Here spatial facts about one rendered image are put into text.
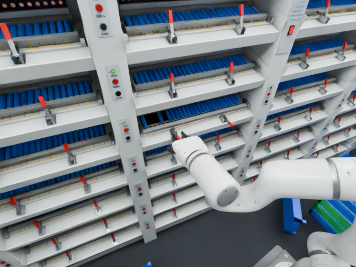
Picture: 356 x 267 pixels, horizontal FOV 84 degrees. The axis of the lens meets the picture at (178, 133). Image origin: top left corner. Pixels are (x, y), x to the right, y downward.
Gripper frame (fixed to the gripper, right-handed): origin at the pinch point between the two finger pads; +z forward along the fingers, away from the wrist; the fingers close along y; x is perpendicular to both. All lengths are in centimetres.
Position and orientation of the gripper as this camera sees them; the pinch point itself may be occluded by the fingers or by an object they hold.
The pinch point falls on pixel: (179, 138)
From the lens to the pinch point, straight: 74.3
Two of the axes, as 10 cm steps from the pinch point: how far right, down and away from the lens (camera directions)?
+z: -3.7, -4.3, 8.2
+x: 0.8, 8.7, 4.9
